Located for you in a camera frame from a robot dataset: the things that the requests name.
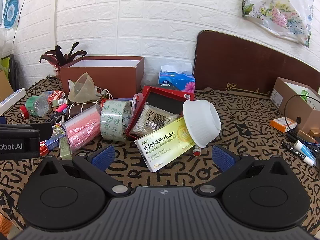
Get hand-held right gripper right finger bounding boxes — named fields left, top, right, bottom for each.
left=195, top=144, right=287, bottom=197

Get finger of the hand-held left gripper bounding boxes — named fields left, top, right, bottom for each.
left=29, top=122, right=53, bottom=142

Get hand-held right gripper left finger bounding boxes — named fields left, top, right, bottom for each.
left=37, top=144, right=132, bottom=197

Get blue card pack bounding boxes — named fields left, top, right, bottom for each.
left=39, top=130, right=67, bottom=155

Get pink zip bag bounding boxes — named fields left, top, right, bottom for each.
left=61, top=104, right=103, bottom=155

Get green patterned tape roll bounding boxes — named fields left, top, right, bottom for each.
left=100, top=99, right=133, bottom=142

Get yellow medicine box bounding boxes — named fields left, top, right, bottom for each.
left=134, top=116, right=198, bottom=173

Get brown cardboard box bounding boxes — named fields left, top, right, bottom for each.
left=59, top=56, right=145, bottom=100

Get black tape roll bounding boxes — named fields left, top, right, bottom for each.
left=48, top=112, right=67, bottom=126

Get letter-printed blanket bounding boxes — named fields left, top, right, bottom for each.
left=0, top=76, right=320, bottom=240

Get crushed plastic bottle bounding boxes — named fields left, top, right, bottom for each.
left=25, top=94, right=51, bottom=117

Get pink highlighter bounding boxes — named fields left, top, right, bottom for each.
left=51, top=103, right=68, bottom=113

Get small green box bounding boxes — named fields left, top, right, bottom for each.
left=59, top=137, right=73, bottom=161

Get red tape roll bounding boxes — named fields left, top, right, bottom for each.
left=20, top=105, right=31, bottom=119

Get small red packet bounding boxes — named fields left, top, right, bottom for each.
left=47, top=90, right=66, bottom=106

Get white plastic cup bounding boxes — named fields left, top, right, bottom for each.
left=182, top=100, right=222, bottom=149

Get long white box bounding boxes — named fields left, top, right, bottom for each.
left=0, top=88, right=27, bottom=115

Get translucent funnel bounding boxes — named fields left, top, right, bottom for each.
left=68, top=72, right=101, bottom=103

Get cotton swab pack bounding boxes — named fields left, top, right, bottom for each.
left=130, top=102, right=181, bottom=138

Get small orange box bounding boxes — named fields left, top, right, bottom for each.
left=270, top=118, right=298, bottom=133

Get black pen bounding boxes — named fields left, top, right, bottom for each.
left=281, top=141, right=305, bottom=159

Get dark red feather bunch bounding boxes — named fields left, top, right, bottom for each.
left=39, top=42, right=88, bottom=77

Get white blue glue tube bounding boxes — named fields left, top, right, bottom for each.
left=293, top=140, right=317, bottom=167

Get red tray box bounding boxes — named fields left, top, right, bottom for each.
left=125, top=85, right=195, bottom=141

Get blue tissue pack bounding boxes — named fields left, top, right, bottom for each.
left=158, top=64, right=196, bottom=93

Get small black box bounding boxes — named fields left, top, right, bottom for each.
left=157, top=82, right=181, bottom=91

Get tan open cardboard box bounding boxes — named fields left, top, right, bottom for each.
left=270, top=77, right=320, bottom=131

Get blue paper fan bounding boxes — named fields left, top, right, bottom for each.
left=0, top=0, right=22, bottom=30

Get floral plastic bag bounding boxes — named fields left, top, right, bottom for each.
left=242, top=0, right=314, bottom=47

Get brown roll with string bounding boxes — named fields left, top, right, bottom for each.
left=66, top=101, right=106, bottom=118

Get black cable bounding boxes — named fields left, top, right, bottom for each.
left=284, top=94, right=320, bottom=131

